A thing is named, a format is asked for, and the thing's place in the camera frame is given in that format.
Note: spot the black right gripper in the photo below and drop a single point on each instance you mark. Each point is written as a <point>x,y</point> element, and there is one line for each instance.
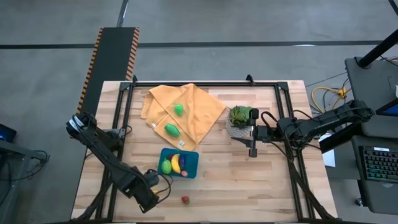
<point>261,132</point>

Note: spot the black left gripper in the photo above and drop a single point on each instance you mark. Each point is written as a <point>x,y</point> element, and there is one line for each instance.
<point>140,189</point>

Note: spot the light green ribbed toy fruit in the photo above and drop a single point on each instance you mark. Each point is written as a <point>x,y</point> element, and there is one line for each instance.
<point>166,167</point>

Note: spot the yellow toy banana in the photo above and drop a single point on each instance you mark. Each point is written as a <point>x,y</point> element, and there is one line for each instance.
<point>175,163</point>

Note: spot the red toy strawberry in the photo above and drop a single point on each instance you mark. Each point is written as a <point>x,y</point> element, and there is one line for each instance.
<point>185,200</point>

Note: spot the purple toy eggplant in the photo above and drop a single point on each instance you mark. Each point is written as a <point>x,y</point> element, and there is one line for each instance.
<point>182,161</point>

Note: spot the long green toy vegetable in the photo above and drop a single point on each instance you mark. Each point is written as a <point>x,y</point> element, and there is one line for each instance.
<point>172,130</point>

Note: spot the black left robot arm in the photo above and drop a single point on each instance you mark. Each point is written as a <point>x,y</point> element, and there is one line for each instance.
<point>102,152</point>

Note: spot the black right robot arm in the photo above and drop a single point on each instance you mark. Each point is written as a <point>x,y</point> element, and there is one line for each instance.
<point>326,123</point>

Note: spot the succulent in white patterned pot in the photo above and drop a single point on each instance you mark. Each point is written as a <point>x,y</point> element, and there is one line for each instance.
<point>239,116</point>

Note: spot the orange waffle cloth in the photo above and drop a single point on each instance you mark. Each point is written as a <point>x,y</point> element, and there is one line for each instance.
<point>199,102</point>

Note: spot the teal plastic tub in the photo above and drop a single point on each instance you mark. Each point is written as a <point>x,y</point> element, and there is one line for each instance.
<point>192,155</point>

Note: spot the small green toy pepper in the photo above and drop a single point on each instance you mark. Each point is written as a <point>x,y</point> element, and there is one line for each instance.
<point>178,109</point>

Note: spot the white paper sheet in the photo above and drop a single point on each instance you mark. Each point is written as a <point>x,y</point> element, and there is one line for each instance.
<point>329,155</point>

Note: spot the black slanted desk bar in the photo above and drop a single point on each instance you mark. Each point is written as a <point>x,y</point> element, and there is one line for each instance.
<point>339,138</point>

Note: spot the grey metal stand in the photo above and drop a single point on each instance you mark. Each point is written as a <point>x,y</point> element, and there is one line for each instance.
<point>18,155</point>

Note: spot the grey desk with black pole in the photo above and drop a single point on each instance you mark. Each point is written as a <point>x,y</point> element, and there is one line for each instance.
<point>367,90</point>

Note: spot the black mat with hazard stripes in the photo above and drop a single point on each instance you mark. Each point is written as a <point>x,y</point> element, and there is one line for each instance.
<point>109,62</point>

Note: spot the backlit computer keyboard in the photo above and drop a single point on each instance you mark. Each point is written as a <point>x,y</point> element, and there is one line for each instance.
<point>379,163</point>

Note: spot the blue-lit device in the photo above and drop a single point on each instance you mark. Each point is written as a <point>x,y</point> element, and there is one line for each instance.
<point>6,133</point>

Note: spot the grey desk with keyboard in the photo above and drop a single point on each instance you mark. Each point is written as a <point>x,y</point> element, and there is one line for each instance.
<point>373,199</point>

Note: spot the blue-screen tablet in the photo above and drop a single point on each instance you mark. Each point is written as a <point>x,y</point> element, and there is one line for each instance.
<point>388,109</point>

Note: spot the black slanted pole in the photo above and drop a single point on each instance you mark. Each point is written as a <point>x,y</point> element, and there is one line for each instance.
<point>376,49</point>

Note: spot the black metal rig frame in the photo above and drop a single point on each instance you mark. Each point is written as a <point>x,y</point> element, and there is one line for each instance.
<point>202,84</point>

